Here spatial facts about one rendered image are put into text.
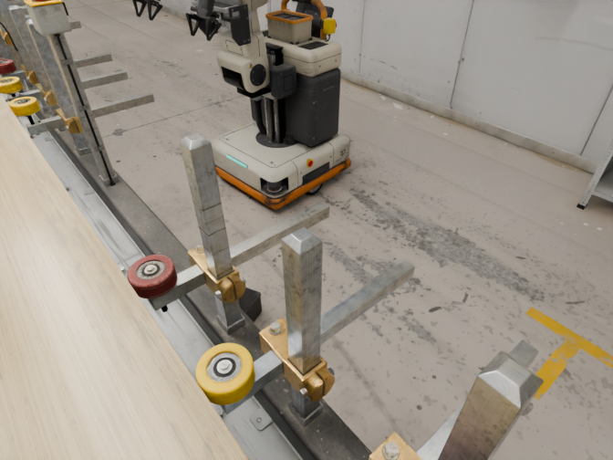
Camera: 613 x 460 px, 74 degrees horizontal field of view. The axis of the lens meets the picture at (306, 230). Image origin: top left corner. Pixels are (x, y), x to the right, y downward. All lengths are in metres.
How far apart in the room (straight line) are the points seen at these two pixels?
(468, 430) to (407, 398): 1.23
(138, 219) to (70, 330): 0.58
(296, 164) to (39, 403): 1.82
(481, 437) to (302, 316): 0.25
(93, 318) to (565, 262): 2.11
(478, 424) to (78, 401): 0.49
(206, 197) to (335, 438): 0.46
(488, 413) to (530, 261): 1.95
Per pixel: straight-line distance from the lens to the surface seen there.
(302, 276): 0.48
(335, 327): 0.72
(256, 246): 0.86
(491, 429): 0.39
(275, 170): 2.20
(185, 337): 1.02
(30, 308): 0.81
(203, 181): 0.65
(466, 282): 2.07
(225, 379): 0.60
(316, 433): 0.78
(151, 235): 1.19
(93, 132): 1.37
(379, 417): 1.59
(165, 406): 0.61
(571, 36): 3.09
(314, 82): 2.22
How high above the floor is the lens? 1.42
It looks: 40 degrees down
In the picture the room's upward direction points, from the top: 1 degrees counter-clockwise
